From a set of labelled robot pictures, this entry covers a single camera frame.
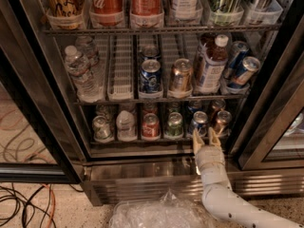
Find red bull can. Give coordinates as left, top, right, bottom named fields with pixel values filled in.
left=223, top=41, right=249, bottom=79
left=228, top=56, right=260, bottom=88

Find clear plastic bag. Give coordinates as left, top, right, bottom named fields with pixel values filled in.
left=109, top=190, right=215, bottom=228

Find red bull can front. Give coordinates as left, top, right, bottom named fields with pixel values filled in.
left=228, top=56, right=260, bottom=88

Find silver can rear bottom left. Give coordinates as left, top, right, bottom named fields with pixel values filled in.
left=95, top=104, right=114, bottom=122

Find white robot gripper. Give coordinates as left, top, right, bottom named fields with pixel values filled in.
left=193, top=127, right=229, bottom=184

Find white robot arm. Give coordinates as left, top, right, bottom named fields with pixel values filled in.
left=193, top=127, right=303, bottom=228

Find left glass fridge door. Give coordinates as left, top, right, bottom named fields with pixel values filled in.
left=0, top=0, right=86, bottom=183

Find dark can middle rear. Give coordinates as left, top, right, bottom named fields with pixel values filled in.
left=141, top=45, right=161, bottom=61

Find blue pepsi can front bottom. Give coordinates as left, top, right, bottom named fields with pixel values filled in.
left=188, top=111, right=208, bottom=137

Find red coke can front bottom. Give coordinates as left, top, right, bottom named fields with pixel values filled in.
left=142, top=113, right=160, bottom=138

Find white label bottle top shelf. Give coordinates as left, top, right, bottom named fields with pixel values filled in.
left=170, top=0, right=198, bottom=20

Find orange cable on floor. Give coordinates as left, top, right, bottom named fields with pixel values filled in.
left=41, top=183, right=58, bottom=228

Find coca cola can top shelf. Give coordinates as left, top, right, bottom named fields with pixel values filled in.
left=92, top=0, right=123, bottom=27

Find red coke can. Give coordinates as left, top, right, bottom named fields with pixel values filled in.
left=142, top=113, right=160, bottom=138
left=142, top=103, right=158, bottom=115

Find red bull can rear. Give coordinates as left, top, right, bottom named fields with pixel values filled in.
left=223, top=41, right=249, bottom=79

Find silver green can front bottom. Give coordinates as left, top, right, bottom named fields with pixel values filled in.
left=92, top=116, right=113, bottom=143

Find tea bottle rear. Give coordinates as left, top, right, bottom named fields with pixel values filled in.
left=194, top=33, right=216, bottom=73

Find stainless fridge base grille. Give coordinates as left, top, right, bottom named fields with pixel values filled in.
left=82, top=156, right=304, bottom=206

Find right glass fridge door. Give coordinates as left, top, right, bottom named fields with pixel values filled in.
left=231, top=20, right=304, bottom=170

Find green can rear bottom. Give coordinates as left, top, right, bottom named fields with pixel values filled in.
left=166, top=102, right=181, bottom=114

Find glass fridge door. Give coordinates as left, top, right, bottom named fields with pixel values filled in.
left=0, top=0, right=86, bottom=183
left=231, top=20, right=304, bottom=170

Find yellow can top shelf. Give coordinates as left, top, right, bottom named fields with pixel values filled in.
left=47, top=0, right=85, bottom=29

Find water bottle rear middle shelf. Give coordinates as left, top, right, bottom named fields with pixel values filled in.
left=75, top=36, right=100, bottom=69

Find copper can middle shelf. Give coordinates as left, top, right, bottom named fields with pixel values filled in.
left=169, top=58, right=193, bottom=92

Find water bottle front middle shelf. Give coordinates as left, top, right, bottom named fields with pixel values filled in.
left=65, top=46, right=102, bottom=103

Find red can top shelf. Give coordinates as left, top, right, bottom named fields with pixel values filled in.
left=130, top=0, right=162, bottom=17

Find blue pepsi can rear bottom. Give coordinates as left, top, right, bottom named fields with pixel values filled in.
left=185, top=101, right=202, bottom=122

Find small water bottle bottom shelf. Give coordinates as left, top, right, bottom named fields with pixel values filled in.
left=116, top=110, right=137, bottom=142

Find black cables on floor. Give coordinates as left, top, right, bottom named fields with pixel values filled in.
left=0, top=182, right=58, bottom=228

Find tea bottle white cap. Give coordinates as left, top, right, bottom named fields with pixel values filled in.
left=195, top=34, right=229, bottom=94

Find blue pepsi can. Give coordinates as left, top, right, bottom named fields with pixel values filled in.
left=188, top=111, right=208, bottom=137
left=185, top=101, right=202, bottom=122
left=140, top=59, right=162, bottom=93

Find copper can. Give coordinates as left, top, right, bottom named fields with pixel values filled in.
left=207, top=99, right=226, bottom=120
left=212, top=110, right=232, bottom=137

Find blue pepsi can middle front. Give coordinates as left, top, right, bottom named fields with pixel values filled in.
left=140, top=59, right=162, bottom=93

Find copper can front bottom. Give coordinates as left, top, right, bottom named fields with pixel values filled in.
left=212, top=110, right=232, bottom=137

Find red coke can rear bottom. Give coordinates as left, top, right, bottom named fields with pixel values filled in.
left=142, top=103, right=158, bottom=115

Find copper can rear bottom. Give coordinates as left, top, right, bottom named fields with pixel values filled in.
left=207, top=99, right=226, bottom=120

